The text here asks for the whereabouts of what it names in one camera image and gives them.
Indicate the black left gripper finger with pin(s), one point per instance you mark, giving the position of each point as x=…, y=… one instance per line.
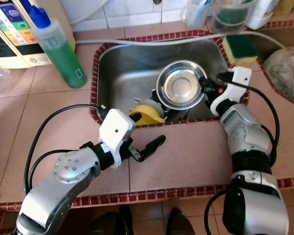
x=154, y=146

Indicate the green yellow scouring sponge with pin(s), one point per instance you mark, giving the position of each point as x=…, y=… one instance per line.
x=240, y=49

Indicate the toothbrush holder cup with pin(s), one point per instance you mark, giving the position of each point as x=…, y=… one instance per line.
x=198, y=14

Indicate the white water filter appliance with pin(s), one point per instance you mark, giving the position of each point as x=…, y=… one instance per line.
x=14, y=34

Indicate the round steel plate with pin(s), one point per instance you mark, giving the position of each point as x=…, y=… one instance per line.
x=181, y=85

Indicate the clear plastic bag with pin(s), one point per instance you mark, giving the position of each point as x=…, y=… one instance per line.
x=284, y=73

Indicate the clear plastic container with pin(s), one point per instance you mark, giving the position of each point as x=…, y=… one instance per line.
x=232, y=17

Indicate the green dish soap bottle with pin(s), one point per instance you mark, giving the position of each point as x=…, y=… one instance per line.
x=63, y=58

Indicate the black left robot foot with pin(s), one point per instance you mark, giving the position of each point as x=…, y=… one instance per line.
x=112, y=223

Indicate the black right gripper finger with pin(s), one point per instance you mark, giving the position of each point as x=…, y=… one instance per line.
x=204, y=83

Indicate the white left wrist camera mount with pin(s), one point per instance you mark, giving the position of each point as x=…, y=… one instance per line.
x=117, y=132

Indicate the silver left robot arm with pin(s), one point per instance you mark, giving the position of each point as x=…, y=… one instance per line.
x=63, y=181

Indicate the yellow plastic bowl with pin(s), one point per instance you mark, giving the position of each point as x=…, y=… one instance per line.
x=149, y=116

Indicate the steel sink basin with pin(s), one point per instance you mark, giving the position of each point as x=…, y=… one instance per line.
x=127, y=68

